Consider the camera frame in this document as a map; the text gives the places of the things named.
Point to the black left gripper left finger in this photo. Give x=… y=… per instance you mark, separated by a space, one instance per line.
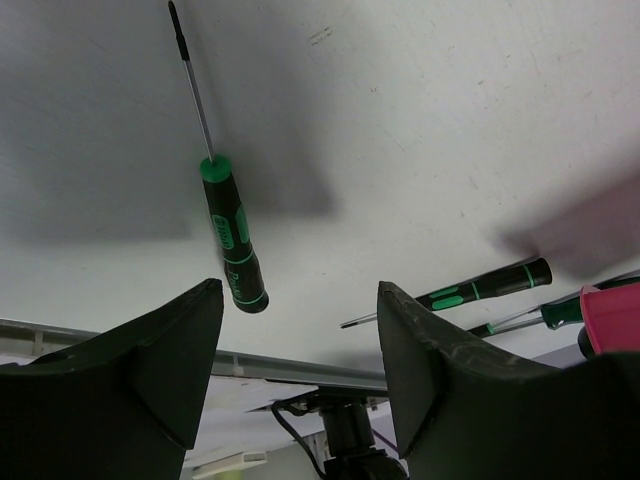
x=125 y=404

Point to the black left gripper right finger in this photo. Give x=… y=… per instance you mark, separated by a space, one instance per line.
x=465 y=409

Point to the large green handled screwdriver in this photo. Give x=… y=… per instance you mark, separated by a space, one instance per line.
x=553 y=316

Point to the small black green screwdriver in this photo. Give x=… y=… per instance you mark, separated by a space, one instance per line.
x=226 y=210
x=482 y=327
x=502 y=282

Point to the pink drawer black knob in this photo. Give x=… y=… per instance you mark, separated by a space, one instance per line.
x=610 y=315

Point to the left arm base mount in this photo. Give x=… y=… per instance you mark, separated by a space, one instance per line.
x=349 y=435

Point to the aluminium front rail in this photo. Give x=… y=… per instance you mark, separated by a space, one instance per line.
x=33 y=340

